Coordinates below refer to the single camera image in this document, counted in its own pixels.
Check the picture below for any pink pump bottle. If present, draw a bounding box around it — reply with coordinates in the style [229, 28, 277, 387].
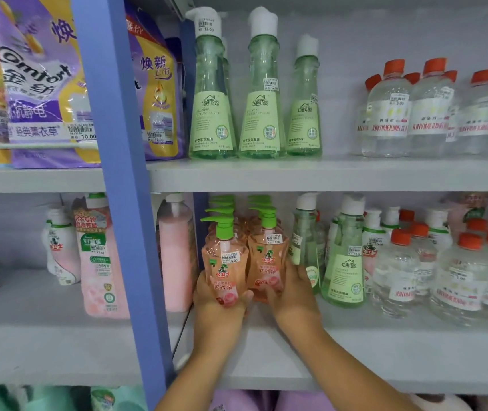
[156, 192, 198, 313]

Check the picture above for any orange detergent bottle green pump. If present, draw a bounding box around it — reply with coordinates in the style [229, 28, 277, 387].
[200, 216, 250, 309]
[246, 205, 290, 303]

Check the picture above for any row of orange pump bottles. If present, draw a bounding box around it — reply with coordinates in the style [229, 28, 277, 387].
[204, 194, 289, 253]

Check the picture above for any white soft pack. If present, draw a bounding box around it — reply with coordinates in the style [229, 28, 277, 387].
[406, 394, 464, 411]

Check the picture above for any person's left forearm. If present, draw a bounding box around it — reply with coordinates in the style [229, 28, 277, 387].
[155, 334, 247, 411]

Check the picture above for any person's left hand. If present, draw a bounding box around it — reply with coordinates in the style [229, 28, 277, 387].
[192, 269, 254, 345]

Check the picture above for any purple soft pack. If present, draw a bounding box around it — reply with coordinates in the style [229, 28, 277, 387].
[208, 389, 335, 411]

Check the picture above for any clear shelf guard rail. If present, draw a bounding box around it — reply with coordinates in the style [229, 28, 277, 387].
[0, 141, 100, 151]

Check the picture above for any person's right forearm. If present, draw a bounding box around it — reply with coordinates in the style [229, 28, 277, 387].
[276, 320, 423, 411]

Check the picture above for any green detergent bottle white cap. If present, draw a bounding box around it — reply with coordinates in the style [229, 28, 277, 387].
[286, 34, 323, 157]
[238, 7, 287, 160]
[185, 7, 238, 160]
[290, 192, 327, 295]
[320, 194, 366, 308]
[220, 36, 232, 124]

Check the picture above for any grey shelf board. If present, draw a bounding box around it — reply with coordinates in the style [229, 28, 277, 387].
[0, 269, 190, 386]
[0, 166, 106, 195]
[146, 156, 488, 193]
[173, 295, 488, 395]

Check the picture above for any group of clear orange-capped bottles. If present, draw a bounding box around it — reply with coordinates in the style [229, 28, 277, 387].
[354, 57, 488, 158]
[371, 209, 488, 327]

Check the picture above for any pink detergent bottle green label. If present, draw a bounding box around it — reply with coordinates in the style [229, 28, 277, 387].
[72, 192, 130, 320]

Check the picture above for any green labelled soft pack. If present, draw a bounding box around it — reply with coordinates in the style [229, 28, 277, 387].
[90, 385, 148, 411]

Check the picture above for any small white bottle green label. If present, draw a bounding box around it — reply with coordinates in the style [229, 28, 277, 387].
[382, 205, 401, 237]
[424, 208, 454, 254]
[362, 209, 386, 292]
[45, 207, 83, 286]

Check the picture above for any purple softener pouch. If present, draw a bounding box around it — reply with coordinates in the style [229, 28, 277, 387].
[123, 0, 187, 161]
[0, 0, 101, 170]

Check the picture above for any person's right hand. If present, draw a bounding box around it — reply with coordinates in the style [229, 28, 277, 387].
[265, 261, 323, 337]

